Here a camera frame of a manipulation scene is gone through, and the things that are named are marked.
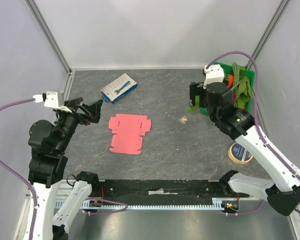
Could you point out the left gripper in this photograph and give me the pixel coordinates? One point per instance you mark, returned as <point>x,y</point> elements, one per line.
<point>94,109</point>

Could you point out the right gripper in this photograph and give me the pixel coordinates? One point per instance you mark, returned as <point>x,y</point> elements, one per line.
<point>200,93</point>

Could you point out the pink paper box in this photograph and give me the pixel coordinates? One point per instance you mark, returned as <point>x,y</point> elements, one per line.
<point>128,131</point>

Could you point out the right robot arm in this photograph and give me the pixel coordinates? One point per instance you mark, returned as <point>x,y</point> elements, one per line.
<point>282,190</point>

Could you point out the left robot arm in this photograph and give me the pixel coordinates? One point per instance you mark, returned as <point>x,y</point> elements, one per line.
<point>48,142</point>

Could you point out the blue razor box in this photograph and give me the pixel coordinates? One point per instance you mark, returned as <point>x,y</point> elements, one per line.
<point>118,88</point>

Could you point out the small plastic snack packet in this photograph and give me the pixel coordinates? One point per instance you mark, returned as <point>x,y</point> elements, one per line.
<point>183,119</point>

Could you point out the toy carrot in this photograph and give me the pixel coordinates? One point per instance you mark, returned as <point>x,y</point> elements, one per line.
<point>230,80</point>

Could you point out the green plastic bin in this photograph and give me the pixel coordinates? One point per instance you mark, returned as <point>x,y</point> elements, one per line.
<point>250,74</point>

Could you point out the toy spinach leaf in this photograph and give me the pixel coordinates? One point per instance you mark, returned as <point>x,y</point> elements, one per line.
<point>242,93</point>

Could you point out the toy green beans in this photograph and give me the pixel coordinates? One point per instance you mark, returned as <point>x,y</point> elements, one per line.
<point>236,74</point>

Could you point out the masking tape roll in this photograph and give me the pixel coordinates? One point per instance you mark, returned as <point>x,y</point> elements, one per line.
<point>239,155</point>

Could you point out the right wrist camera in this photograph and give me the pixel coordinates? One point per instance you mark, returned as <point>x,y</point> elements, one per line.
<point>213,74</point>

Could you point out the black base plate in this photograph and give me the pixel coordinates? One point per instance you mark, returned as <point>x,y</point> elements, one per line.
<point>161,192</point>

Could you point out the slotted cable duct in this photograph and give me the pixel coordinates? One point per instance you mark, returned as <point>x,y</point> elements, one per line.
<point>217,205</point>

